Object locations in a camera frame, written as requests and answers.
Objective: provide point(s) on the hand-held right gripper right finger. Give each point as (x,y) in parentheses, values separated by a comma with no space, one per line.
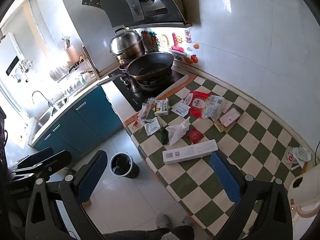
(225,177)

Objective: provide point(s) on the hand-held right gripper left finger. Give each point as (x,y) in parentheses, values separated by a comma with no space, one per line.
(92,176)

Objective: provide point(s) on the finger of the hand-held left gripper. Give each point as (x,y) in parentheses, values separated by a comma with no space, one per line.
(37,154)
(57,159)

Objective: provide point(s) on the black round trash bin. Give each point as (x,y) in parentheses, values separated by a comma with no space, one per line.
(130,172)

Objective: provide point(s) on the long white cardboard box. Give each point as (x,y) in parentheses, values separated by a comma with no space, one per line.
(190,151)

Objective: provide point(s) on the stainless steel sink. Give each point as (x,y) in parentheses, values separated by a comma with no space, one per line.
(45,116)

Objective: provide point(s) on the green checkered tablecloth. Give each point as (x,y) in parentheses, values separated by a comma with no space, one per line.
(250,140)

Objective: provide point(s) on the blue kitchen cabinet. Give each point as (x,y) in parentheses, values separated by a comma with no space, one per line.
(87,120)

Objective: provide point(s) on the yellow brown packet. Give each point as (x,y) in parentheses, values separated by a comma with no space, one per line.
(220,126)

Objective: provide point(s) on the small red packet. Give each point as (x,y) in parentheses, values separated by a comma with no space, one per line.
(195,135)

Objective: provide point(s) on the grey fuzzy slipper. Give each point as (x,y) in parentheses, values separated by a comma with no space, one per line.
(187,221)
(163,220)

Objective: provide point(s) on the chrome faucet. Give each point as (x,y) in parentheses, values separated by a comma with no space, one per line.
(40,93)

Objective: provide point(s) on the pink rectangular tray box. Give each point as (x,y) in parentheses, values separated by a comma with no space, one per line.
(230,117)

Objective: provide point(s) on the crumpled white plastic bag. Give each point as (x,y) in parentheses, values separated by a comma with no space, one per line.
(176,131)

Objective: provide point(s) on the red and white crumpled wrapper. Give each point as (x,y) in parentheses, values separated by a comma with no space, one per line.
(290,157)

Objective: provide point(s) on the clear printed plastic bag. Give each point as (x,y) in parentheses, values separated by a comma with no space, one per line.
(213,106)

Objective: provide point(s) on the dark green wrapper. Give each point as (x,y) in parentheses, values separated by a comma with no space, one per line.
(164,135)

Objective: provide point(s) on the white packet with green label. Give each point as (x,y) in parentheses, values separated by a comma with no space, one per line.
(152,127)

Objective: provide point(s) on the red and white snack bag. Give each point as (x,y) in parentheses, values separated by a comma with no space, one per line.
(197,102)

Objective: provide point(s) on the flat white paper sachet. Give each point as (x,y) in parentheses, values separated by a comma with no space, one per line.
(180,109)

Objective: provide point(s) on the person's dark pants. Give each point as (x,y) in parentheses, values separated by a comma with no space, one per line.
(150,233)

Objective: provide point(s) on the crumpled white paper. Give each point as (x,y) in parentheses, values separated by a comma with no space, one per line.
(303,153)

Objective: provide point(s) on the metal dish rack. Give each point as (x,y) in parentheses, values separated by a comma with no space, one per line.
(75,77)

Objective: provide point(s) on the clear plastic wrapper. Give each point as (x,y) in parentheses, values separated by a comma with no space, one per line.
(145,110)

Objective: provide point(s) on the black gas stove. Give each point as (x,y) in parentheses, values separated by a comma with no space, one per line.
(130,97)

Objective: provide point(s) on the white and yellow medicine box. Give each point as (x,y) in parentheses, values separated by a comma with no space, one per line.
(161,107)

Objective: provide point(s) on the white water heater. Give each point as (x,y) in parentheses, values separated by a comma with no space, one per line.
(13,55)

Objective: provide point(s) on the utensil holder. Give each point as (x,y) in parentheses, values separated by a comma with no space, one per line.
(71,53)

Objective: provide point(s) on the black wok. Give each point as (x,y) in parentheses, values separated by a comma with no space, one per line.
(150,65)

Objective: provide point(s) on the stainless steel steamer pot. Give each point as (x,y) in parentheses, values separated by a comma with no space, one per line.
(126,42)

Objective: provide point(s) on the black range hood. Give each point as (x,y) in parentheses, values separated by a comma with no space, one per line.
(130,2)

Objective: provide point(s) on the group of colourful wall magnets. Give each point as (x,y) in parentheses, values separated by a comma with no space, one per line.
(165,41)

